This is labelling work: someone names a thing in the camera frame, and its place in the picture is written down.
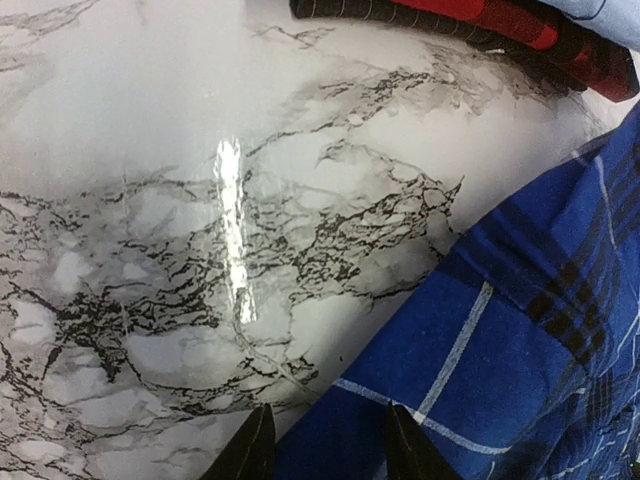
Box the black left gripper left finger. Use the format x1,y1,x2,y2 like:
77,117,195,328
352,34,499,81
199,404,276,480

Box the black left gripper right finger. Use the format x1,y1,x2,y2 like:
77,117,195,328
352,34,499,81
384,403,462,480

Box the blue plaid long sleeve shirt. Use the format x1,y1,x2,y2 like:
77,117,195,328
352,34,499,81
274,110,639,479

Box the red plaid folded shirt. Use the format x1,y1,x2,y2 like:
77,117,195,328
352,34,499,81
289,1,639,102

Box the light blue folded shirt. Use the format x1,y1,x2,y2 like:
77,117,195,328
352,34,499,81
559,0,639,51

